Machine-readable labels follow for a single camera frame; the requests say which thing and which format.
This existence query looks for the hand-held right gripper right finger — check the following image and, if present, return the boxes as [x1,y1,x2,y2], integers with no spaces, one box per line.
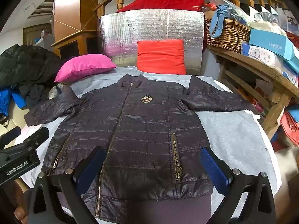
[201,147,277,224]

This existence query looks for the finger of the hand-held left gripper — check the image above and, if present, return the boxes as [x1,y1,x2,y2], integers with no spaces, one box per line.
[0,126,21,146]
[23,127,50,148]

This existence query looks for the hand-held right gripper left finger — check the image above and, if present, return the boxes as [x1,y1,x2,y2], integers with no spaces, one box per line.
[28,146,107,224]

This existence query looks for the dark quilted zip jacket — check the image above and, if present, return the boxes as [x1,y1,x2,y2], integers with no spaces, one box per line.
[24,73,255,218]

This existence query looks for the clear bag of clothes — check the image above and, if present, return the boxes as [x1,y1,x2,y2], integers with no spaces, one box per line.
[48,85,70,101]

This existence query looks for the person's left hand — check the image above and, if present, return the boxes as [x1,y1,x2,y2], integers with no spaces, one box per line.
[13,178,32,224]

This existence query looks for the bright blue garment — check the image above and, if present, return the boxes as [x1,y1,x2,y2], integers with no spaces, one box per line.
[0,86,27,117]

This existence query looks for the grey fleece blanket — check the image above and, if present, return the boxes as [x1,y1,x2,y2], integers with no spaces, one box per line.
[20,65,281,224]

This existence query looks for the dark grey garment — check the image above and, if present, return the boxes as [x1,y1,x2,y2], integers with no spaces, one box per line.
[19,84,47,109]

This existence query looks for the black puffer jacket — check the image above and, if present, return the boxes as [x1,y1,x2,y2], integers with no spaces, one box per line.
[0,44,63,89]

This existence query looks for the pink pillow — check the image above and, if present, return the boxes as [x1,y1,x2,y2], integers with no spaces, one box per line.
[54,54,117,83]

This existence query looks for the white red printed box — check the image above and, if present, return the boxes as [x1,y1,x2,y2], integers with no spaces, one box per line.
[253,79,276,117]

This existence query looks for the pink bag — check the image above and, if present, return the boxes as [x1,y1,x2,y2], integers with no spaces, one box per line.
[279,111,299,147]

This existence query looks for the wooden lattice screen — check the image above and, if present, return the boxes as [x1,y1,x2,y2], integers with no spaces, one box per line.
[23,23,52,49]

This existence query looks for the wooden shelf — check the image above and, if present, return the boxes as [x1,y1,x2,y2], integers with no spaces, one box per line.
[207,44,299,140]

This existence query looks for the white cartoon printed box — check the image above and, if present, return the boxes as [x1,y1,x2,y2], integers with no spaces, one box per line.
[242,43,290,75]

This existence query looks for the red pillow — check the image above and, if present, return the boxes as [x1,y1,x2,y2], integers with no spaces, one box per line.
[137,40,187,75]

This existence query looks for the wooden cabinet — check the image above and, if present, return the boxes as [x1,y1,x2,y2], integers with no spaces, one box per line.
[51,0,98,59]

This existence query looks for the wicker basket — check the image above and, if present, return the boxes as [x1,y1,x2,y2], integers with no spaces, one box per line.
[205,19,251,53]

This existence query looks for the light blue cardboard box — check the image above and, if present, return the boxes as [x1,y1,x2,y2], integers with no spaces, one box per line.
[249,29,299,73]

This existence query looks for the white fluffy fabric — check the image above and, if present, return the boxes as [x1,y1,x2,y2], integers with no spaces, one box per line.
[248,12,285,35]

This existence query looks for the silver foil insulation mat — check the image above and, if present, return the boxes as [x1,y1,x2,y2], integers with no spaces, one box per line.
[97,10,206,75]

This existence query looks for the light blue cloth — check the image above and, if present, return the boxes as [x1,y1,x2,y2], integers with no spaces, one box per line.
[209,5,236,38]

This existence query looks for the white paper bag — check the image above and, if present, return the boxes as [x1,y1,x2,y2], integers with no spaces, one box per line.
[277,7,295,29]

